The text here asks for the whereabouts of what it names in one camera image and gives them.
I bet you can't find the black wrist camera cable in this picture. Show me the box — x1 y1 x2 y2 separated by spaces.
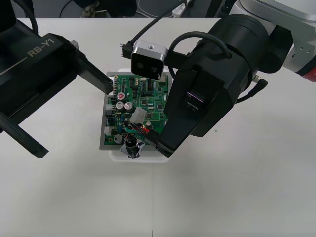
27 9 39 35
120 16 165 59

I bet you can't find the cable bundle with metal plug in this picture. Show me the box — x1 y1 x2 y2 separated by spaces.
119 107 161 160

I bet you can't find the green circuit board, grey frame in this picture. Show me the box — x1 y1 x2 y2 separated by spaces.
99 71 173 151

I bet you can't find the person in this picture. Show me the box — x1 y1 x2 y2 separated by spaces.
69 0 138 18

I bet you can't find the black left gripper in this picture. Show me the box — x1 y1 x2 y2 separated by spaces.
0 21 115 159

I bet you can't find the white power strip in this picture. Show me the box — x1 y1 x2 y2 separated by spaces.
172 1 190 18

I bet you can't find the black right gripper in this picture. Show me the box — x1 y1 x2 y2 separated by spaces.
145 64 236 158

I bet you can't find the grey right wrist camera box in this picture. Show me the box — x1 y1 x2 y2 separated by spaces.
130 40 169 80

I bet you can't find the thin white floor cable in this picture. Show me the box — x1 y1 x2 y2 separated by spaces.
137 0 158 18

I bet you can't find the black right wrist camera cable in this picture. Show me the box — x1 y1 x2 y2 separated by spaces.
120 16 165 59

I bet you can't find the black left wrist camera cable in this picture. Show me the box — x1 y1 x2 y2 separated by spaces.
27 9 39 35

